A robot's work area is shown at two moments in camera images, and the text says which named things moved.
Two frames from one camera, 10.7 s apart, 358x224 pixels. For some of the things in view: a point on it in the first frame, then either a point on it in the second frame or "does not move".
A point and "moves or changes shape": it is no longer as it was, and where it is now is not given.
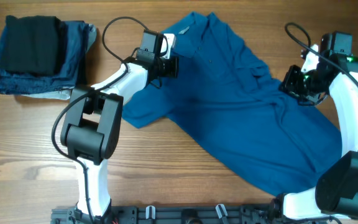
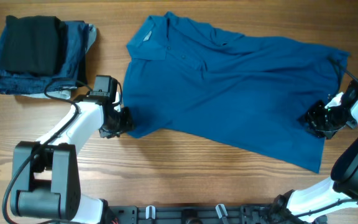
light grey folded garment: (65, 94) does not move
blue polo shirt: (224, 99) moves or changes shape
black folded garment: (33, 45) does not move
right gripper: (288, 86) -> (310, 117)
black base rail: (172, 214) does not move
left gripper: (173, 61) -> (127, 125)
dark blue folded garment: (73, 66) does not move
